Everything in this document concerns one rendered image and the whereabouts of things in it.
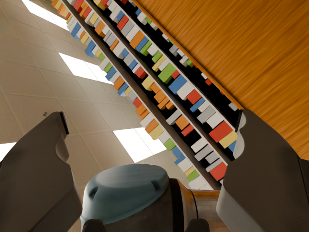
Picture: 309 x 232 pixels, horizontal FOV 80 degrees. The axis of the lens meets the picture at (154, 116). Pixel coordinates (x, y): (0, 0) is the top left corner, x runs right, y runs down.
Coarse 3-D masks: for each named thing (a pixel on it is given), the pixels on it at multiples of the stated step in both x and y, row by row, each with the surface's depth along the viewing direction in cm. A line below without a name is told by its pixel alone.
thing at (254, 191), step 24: (240, 120) 11; (240, 144) 9; (264, 144) 8; (288, 144) 8; (240, 168) 7; (264, 168) 7; (288, 168) 7; (240, 192) 6; (264, 192) 6; (288, 192) 6; (240, 216) 6; (264, 216) 6; (288, 216) 6
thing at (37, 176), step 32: (32, 128) 10; (64, 128) 12; (32, 160) 8; (64, 160) 10; (0, 192) 6; (32, 192) 6; (64, 192) 6; (0, 224) 6; (32, 224) 6; (64, 224) 7
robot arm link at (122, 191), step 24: (120, 168) 29; (144, 168) 28; (96, 192) 22; (120, 192) 21; (144, 192) 22; (168, 192) 24; (192, 192) 27; (216, 192) 28; (96, 216) 22; (120, 216) 21; (144, 216) 22; (168, 216) 22; (192, 216) 23; (216, 216) 24
